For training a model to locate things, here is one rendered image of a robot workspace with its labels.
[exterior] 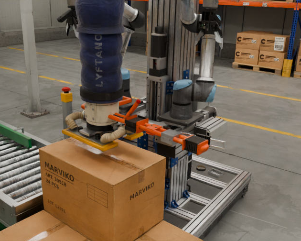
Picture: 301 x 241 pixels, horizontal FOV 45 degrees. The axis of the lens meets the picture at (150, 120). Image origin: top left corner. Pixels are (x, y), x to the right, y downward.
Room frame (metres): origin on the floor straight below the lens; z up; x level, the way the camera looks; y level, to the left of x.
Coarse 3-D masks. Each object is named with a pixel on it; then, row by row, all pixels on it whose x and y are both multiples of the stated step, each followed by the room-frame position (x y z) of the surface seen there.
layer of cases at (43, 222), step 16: (16, 224) 1.69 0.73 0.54; (32, 224) 1.69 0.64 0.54; (48, 224) 1.69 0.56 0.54; (64, 224) 1.70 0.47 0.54; (160, 224) 1.72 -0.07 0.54; (0, 240) 1.55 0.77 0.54; (16, 240) 1.55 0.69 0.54; (32, 240) 1.56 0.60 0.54; (48, 240) 1.56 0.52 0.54; (64, 240) 1.56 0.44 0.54; (80, 240) 1.57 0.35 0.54; (144, 240) 1.58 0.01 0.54; (160, 240) 1.58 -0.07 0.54; (176, 240) 1.59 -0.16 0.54; (192, 240) 1.59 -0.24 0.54
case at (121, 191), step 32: (64, 160) 1.70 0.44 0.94; (96, 160) 1.71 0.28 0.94; (128, 160) 1.72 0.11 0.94; (160, 160) 1.73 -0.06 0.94; (64, 192) 1.70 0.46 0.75; (96, 192) 1.54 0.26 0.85; (128, 192) 1.54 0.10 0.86; (160, 192) 1.74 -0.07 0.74; (96, 224) 1.54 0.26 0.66; (128, 224) 1.54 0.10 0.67
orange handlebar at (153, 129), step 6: (120, 102) 1.96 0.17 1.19; (126, 102) 1.99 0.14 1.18; (84, 108) 1.86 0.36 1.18; (120, 114) 1.74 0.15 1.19; (120, 120) 1.67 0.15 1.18; (144, 126) 1.58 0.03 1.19; (150, 126) 1.58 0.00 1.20; (156, 126) 1.58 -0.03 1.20; (150, 132) 1.54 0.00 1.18; (156, 132) 1.52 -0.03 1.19; (174, 138) 1.46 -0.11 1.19; (180, 138) 1.48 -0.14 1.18; (204, 150) 1.37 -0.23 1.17
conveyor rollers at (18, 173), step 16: (0, 144) 2.77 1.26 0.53; (16, 144) 2.79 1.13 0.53; (0, 160) 2.48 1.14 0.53; (16, 160) 2.49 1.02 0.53; (32, 160) 2.50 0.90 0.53; (0, 176) 2.21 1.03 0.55; (16, 176) 2.21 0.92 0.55; (32, 176) 2.22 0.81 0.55; (16, 192) 2.01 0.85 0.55; (32, 192) 2.01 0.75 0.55
